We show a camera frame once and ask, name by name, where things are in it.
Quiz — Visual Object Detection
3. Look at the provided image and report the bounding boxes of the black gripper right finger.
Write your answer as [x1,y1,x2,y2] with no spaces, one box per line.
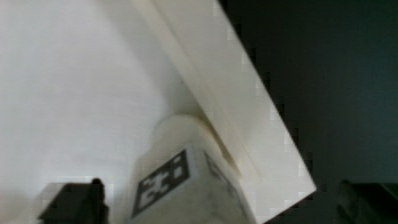
[335,180,398,224]

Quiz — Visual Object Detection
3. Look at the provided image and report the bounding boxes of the white square table top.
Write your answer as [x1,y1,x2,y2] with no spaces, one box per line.
[0,0,316,224]

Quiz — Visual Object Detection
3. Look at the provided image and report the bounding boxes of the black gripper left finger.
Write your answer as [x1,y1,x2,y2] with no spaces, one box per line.
[37,178,108,224]

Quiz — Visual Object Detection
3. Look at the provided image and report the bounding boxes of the white table leg with tag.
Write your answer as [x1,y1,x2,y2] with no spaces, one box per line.
[129,115,255,224]

